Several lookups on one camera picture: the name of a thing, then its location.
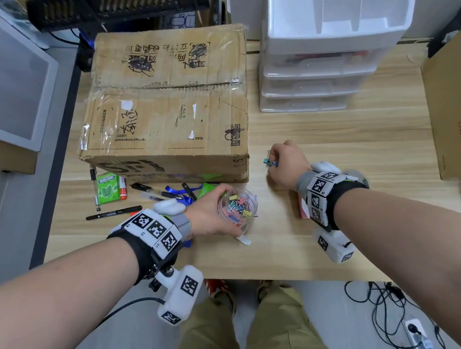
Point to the clear plastic round container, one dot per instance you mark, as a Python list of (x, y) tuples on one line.
[(246, 217)]

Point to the white power strip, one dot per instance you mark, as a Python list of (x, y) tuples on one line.
[(422, 344)]

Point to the black marker with red tip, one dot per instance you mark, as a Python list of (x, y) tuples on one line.
[(111, 213)]

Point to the black gel pen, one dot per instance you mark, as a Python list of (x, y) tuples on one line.
[(149, 189)]

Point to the thin black pen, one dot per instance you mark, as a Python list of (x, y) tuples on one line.
[(94, 189)]

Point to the black metal rack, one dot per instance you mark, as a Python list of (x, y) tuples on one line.
[(109, 3)]

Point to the person's right fingers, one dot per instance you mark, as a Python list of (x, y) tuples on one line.
[(273, 169)]

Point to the green gum packet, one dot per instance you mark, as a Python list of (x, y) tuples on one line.
[(108, 187)]

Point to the left wrist camera with markers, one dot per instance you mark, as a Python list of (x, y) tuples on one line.
[(155, 230)]

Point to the flat brown cardboard box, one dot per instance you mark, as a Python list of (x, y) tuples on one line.
[(2, 152)]

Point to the red shoe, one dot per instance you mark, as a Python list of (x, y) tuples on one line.
[(213, 287)]

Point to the person's left thumb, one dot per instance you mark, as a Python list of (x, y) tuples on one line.
[(221, 190)]

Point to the person's khaki trousers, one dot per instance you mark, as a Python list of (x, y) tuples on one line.
[(271, 336)]

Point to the wrist camera with markers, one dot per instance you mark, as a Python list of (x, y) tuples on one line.
[(323, 194), (155, 230)]

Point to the person's left forearm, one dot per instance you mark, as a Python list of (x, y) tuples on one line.
[(36, 299)]

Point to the white paper label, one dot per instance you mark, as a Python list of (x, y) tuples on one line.
[(244, 240)]

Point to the white plastic drawer unit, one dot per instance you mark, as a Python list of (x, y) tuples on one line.
[(322, 42)]

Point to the large taped cardboard box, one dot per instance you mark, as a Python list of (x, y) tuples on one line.
[(168, 104)]

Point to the person's right hand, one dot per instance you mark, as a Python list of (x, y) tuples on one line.
[(289, 166)]

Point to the right wrist camera with markers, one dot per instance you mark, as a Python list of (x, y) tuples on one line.
[(323, 194)]

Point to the white framed board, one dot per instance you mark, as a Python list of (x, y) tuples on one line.
[(14, 84)]

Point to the person's right forearm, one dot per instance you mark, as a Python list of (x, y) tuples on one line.
[(412, 244)]

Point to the person's left hand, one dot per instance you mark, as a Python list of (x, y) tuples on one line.
[(205, 215)]

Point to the pile of coloured binder clips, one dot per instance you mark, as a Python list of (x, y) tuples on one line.
[(237, 210)]

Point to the small teal binder clip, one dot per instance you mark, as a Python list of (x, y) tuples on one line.
[(269, 160)]

